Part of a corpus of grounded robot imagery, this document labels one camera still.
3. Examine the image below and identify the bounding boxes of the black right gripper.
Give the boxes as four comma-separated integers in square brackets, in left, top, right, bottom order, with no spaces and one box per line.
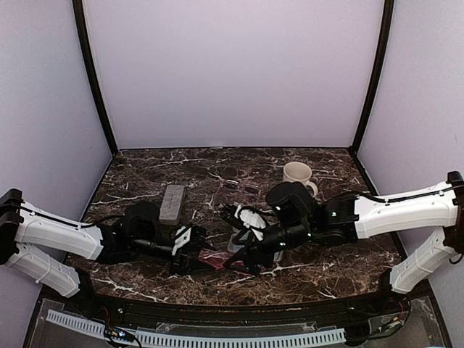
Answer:
[223,218,313,276]

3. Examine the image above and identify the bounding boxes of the pink glasses case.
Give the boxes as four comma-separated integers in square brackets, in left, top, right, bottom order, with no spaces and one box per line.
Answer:
[226,231,283,262]

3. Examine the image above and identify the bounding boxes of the pink frame sunglasses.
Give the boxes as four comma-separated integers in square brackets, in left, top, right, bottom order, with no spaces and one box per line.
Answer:
[199,249,249,275]

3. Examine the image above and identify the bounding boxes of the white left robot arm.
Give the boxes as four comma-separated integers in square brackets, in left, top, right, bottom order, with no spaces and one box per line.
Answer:
[1,188,210,316]

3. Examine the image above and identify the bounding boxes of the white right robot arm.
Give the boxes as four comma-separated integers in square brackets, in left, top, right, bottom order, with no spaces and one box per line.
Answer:
[220,171,463,315]

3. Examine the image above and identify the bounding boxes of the grey glasses case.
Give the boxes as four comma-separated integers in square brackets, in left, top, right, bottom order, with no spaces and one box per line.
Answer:
[159,184,186,225]

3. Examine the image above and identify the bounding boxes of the cream ceramic mug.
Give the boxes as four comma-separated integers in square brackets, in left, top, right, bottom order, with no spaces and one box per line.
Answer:
[283,162,318,197]

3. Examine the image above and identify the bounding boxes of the clear frame dark-lens sunglasses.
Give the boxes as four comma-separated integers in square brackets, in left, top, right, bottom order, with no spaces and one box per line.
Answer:
[209,173,261,211]

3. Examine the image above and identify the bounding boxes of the black front rail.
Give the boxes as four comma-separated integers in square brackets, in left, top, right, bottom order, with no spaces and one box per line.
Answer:
[112,300,350,326]

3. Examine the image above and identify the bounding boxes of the white slotted cable duct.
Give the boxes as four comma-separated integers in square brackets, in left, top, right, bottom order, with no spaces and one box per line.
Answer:
[46,310,346,348]

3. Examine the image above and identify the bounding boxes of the black left corner post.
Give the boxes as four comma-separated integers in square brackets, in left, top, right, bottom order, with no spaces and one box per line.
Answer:
[72,0,119,156]

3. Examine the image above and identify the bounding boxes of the black corner post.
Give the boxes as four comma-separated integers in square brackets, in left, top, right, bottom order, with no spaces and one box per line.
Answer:
[349,0,395,157]
[72,0,119,156]

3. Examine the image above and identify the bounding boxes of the black right corner post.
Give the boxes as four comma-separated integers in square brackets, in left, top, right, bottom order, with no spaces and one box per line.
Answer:
[349,0,395,157]

